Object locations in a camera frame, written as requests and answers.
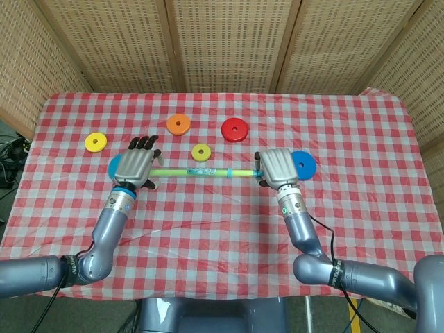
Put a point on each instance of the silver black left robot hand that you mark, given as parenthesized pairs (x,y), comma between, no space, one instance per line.
(133,166)

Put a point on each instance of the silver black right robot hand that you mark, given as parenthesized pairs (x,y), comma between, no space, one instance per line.
(279,166)

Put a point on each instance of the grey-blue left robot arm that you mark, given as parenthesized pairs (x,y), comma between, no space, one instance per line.
(107,222)

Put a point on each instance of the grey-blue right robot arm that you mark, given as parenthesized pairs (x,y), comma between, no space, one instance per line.
(301,225)

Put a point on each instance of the large teal wooden disc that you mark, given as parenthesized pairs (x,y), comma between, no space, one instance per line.
(112,170)

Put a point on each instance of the blue wooden disc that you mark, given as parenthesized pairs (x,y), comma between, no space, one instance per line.
(308,166)

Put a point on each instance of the yellow wooden disc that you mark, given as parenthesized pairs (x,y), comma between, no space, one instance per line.
(91,145)

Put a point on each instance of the orange wooden disc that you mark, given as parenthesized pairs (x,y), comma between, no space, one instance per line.
(173,129)

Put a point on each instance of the red wooden disc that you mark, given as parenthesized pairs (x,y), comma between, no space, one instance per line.
(229,133)

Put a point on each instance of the small yellow-green wooden disc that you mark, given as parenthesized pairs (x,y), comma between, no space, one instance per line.
(197,155)

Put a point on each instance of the red white checkered tablecloth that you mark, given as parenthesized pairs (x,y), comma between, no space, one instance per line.
(208,225)

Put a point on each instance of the woven bamboo screen panel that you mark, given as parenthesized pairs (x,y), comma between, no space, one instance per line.
(416,86)
(114,45)
(27,69)
(232,45)
(340,45)

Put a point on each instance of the grey-blue robot torso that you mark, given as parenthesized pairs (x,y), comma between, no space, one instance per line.
(208,319)

